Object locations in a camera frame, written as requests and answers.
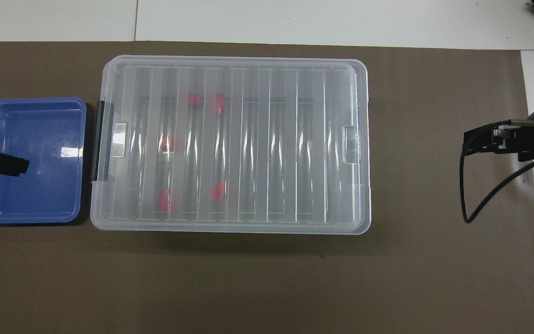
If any clear ribbed box lid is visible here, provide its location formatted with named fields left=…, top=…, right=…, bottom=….
left=90, top=55, right=371, bottom=235

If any blue plastic tray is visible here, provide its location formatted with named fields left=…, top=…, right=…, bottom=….
left=0, top=97, right=87, bottom=225

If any clear plastic storage box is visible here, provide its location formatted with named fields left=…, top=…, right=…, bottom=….
left=91, top=57, right=370, bottom=234

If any brown table mat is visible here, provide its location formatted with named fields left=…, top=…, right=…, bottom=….
left=0, top=41, right=534, bottom=334

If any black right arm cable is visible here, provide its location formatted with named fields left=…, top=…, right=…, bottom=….
left=461, top=120, right=534, bottom=224

